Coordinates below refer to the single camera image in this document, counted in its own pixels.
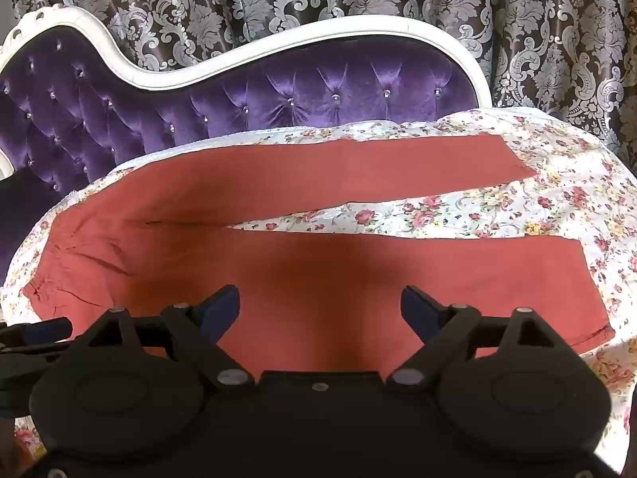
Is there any floral bed sheet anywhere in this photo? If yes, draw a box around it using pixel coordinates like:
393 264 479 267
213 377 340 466
0 107 637 478

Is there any purple tufted headboard white frame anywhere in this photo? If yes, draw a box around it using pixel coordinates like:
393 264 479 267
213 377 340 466
0 2 491 284

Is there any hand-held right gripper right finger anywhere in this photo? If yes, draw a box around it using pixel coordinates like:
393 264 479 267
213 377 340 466
385 285 554 394

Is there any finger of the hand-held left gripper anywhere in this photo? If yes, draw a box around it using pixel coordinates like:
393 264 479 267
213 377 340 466
0 317 74 343
0 341 68 359

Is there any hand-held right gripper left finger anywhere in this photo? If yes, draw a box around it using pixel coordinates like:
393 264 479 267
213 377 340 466
87 285 257 394

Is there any red-brown pillow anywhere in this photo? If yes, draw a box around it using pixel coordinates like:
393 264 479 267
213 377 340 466
22 137 617 374

